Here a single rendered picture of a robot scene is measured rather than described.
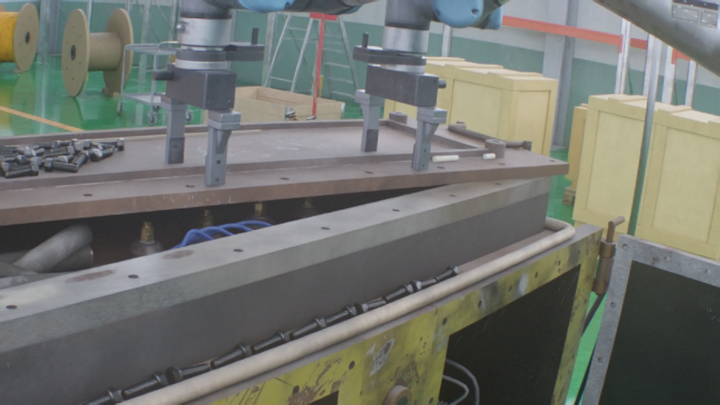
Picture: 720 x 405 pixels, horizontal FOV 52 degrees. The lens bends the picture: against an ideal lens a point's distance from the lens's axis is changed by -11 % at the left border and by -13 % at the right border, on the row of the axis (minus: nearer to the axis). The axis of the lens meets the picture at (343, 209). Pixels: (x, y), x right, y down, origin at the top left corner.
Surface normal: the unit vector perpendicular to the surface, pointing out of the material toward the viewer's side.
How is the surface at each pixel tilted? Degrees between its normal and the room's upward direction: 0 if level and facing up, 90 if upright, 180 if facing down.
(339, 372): 90
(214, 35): 90
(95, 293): 0
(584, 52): 90
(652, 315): 90
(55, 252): 67
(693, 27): 107
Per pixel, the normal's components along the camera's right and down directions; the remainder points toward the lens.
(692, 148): -0.62, 0.15
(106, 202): 0.59, 0.26
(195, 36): -0.22, 0.24
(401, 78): -0.80, 0.08
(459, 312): 0.77, 0.24
